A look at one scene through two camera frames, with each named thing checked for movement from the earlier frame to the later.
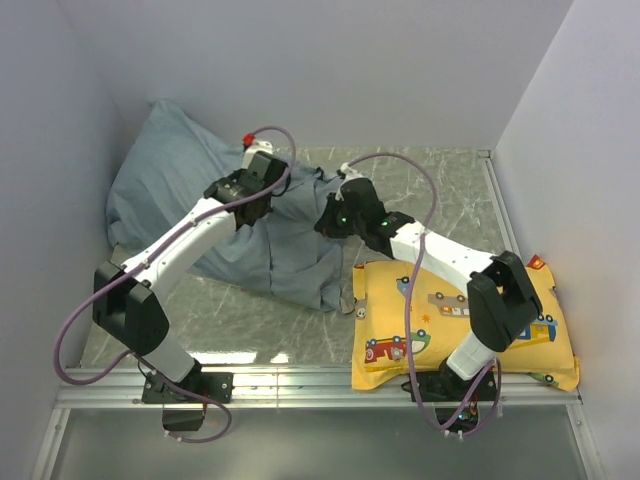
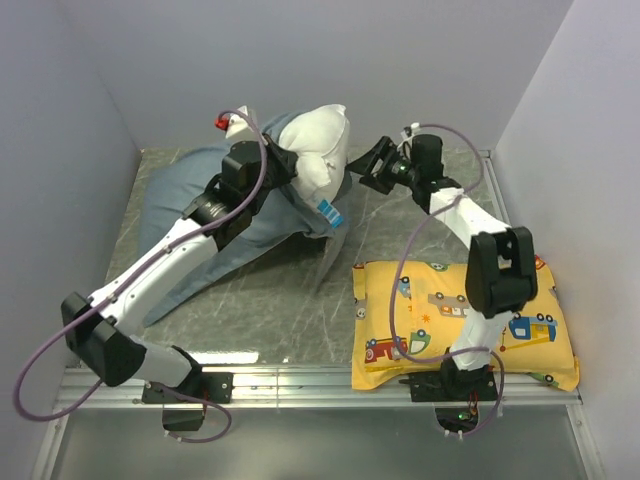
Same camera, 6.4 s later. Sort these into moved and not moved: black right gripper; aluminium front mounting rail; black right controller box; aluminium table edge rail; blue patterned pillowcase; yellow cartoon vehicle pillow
Moved: black right gripper; blue patterned pillowcase
Not moved: black right controller box; aluminium front mounting rail; yellow cartoon vehicle pillow; aluminium table edge rail
